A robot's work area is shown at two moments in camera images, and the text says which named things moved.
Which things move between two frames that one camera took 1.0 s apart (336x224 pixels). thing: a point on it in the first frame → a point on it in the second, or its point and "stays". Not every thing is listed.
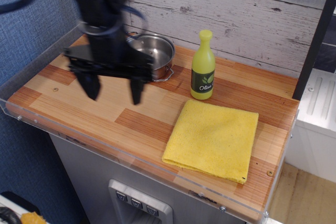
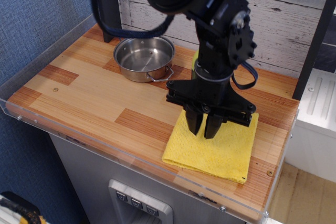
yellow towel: (216, 140) stays
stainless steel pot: (158, 48) stays
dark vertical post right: (321, 30) stays
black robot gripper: (109, 55) → (213, 95)
